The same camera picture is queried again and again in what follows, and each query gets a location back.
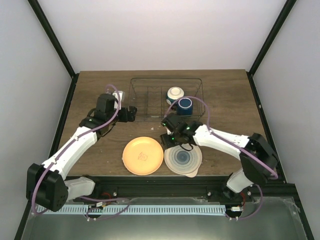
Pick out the right black frame post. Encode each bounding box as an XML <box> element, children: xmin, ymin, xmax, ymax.
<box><xmin>248</xmin><ymin>0</ymin><xmax>297</xmax><ymax>76</ymax></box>

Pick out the light blue slotted cable duct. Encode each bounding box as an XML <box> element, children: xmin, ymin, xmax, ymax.
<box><xmin>59</xmin><ymin>204</ymin><xmax>226</xmax><ymax>216</ymax></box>

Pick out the cream and teal bowl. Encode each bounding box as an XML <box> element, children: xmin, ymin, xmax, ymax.
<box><xmin>166</xmin><ymin>86</ymin><xmax>185</xmax><ymax>105</ymax></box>

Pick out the orange plastic plate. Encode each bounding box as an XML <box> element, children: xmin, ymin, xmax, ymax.
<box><xmin>122</xmin><ymin>136</ymin><xmax>164</xmax><ymax>176</ymax></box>

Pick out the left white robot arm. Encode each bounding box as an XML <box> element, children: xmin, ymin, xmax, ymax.
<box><xmin>26</xmin><ymin>91</ymin><xmax>137</xmax><ymax>212</ymax></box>

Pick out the black wire dish rack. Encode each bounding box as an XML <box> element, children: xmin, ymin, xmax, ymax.
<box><xmin>127</xmin><ymin>76</ymin><xmax>204</xmax><ymax>120</ymax></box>

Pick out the purple cable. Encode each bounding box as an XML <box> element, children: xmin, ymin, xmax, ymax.
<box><xmin>31</xmin><ymin>83</ymin><xmax>131</xmax><ymax>221</ymax></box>
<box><xmin>163</xmin><ymin>95</ymin><xmax>279</xmax><ymax>221</ymax></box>

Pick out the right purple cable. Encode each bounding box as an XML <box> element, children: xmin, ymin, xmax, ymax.
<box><xmin>163</xmin><ymin>95</ymin><xmax>279</xmax><ymax>221</ymax></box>

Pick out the clear plastic lidded bowl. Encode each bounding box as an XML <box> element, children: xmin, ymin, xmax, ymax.
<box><xmin>164</xmin><ymin>144</ymin><xmax>203</xmax><ymax>178</ymax></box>

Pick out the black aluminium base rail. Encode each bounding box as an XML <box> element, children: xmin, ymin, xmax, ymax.
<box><xmin>74</xmin><ymin>175</ymin><xmax>296</xmax><ymax>201</ymax></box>

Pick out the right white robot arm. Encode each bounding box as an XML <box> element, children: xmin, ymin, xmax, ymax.
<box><xmin>160</xmin><ymin>113</ymin><xmax>278</xmax><ymax>202</ymax></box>

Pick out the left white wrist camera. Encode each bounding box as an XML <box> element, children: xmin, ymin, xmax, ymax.
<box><xmin>112</xmin><ymin>90</ymin><xmax>125</xmax><ymax>109</ymax></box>

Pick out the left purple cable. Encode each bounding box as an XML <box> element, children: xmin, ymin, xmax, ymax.
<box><xmin>31</xmin><ymin>83</ymin><xmax>131</xmax><ymax>221</ymax></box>

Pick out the left black frame post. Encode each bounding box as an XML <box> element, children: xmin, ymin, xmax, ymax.
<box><xmin>26</xmin><ymin>0</ymin><xmax>77</xmax><ymax>78</ymax></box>

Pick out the black frame post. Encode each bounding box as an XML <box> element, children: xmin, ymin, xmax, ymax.
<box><xmin>248</xmin><ymin>0</ymin><xmax>297</xmax><ymax>76</ymax></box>
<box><xmin>26</xmin><ymin>0</ymin><xmax>77</xmax><ymax>78</ymax></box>

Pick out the dark blue mug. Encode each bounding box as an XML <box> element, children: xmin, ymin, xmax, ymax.
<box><xmin>176</xmin><ymin>97</ymin><xmax>193</xmax><ymax>116</ymax></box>

